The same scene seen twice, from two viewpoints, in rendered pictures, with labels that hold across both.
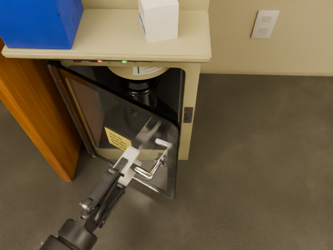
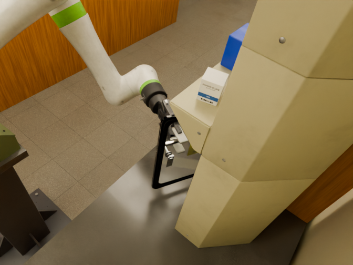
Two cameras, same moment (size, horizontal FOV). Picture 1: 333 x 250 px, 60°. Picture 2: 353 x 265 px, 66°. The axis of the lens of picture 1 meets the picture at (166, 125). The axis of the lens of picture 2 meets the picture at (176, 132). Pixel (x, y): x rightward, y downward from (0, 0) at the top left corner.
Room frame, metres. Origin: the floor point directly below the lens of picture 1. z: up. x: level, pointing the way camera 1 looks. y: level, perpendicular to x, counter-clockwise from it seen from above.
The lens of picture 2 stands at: (0.55, -0.46, 1.93)
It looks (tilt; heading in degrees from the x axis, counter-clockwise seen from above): 49 degrees down; 116
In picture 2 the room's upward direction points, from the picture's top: 12 degrees clockwise
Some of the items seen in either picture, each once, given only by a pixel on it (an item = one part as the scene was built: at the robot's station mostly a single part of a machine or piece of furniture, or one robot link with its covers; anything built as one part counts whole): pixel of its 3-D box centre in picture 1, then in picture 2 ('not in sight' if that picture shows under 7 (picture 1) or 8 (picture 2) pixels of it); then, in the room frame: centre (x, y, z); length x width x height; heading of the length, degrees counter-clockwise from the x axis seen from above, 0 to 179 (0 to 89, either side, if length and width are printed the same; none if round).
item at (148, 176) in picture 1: (140, 163); not in sight; (0.30, 0.06, 1.20); 0.10 x 0.05 x 0.03; 59
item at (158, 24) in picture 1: (157, 14); (212, 87); (0.38, 0.01, 1.54); 0.05 x 0.05 x 0.06; 14
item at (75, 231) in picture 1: (85, 224); (161, 109); (0.16, 0.17, 1.20); 0.09 x 0.07 x 0.08; 150
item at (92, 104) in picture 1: (123, 143); (196, 148); (0.36, 0.11, 1.19); 0.30 x 0.01 x 0.40; 59
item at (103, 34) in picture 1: (115, 53); (220, 97); (0.38, 0.09, 1.46); 0.32 x 0.11 x 0.10; 88
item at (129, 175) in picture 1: (129, 171); not in sight; (0.29, 0.09, 1.17); 0.07 x 0.03 x 0.01; 150
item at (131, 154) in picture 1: (126, 160); not in sight; (0.29, 0.09, 1.23); 0.07 x 0.03 x 0.01; 150
